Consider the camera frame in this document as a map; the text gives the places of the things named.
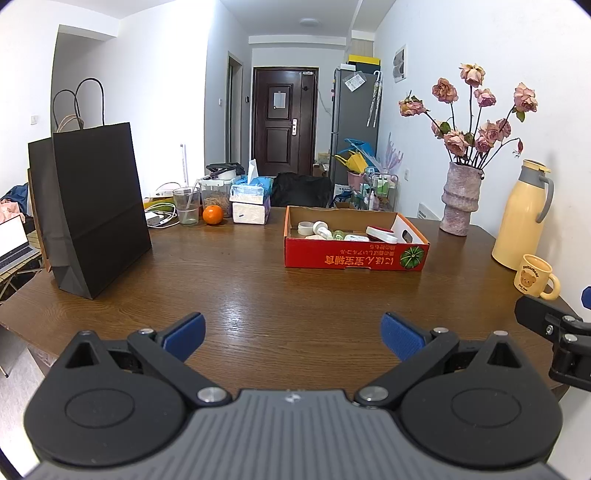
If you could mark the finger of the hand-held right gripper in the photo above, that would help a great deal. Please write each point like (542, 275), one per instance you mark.
(587, 297)
(540, 318)

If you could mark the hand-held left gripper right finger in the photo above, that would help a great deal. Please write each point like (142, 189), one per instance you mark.
(401, 337)

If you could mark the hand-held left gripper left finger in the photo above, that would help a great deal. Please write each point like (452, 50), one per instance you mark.
(184, 334)

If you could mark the orange cardboard box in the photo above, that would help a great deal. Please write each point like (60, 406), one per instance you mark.
(355, 261)

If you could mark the red and white case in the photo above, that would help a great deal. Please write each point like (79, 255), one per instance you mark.
(381, 232)

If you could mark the small green bottle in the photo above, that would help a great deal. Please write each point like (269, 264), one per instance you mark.
(338, 235)

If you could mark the roll of masking tape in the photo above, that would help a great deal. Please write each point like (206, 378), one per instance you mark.
(305, 227)

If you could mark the yellow bear mug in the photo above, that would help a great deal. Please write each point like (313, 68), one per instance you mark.
(535, 276)

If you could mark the yellow thermos jug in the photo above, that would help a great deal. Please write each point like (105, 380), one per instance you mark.
(519, 217)

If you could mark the orange fruit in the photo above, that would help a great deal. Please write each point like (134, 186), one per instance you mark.
(213, 214)

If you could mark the white flat panel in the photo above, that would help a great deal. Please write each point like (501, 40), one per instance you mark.
(427, 212)

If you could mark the glass cup with straw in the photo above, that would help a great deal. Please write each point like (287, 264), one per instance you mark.
(187, 205)

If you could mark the purple tissue pack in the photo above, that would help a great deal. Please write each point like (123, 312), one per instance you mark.
(249, 212)

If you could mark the clear plastic container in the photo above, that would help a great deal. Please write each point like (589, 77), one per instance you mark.
(217, 194)

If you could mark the pink textured vase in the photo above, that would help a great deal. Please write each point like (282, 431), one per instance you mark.
(459, 198)

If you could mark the black paper bag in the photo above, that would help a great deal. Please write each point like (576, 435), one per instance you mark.
(92, 203)

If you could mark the blue tissue pack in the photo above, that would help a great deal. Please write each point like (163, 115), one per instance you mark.
(251, 187)

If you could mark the pink bucket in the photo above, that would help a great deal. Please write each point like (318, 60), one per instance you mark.
(355, 180)

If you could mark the black flat device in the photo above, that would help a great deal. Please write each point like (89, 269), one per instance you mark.
(224, 167)

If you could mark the black folding chair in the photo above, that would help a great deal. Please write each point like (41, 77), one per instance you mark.
(300, 189)

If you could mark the yellow plastic item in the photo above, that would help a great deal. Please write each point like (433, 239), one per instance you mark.
(354, 161)

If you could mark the purple fairy wings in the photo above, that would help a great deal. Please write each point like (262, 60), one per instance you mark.
(392, 154)

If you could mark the silver laptop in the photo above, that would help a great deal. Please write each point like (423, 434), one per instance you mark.
(14, 240)

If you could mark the dried pink roses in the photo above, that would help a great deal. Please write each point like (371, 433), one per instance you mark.
(457, 141)

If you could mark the blue plastic item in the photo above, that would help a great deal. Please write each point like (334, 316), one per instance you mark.
(358, 145)

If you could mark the grey refrigerator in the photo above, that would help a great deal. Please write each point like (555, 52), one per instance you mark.
(355, 110)

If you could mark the dark brown door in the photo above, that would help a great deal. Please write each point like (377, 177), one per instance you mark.
(282, 120)

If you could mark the white folded umbrella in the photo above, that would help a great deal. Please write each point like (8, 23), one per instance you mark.
(375, 99)

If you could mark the yellow box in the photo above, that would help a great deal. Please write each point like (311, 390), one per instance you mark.
(364, 61)

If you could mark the round ceiling lamp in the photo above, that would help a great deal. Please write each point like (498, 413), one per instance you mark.
(308, 21)

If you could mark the white wall panel box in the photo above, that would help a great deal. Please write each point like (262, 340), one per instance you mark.
(399, 62)

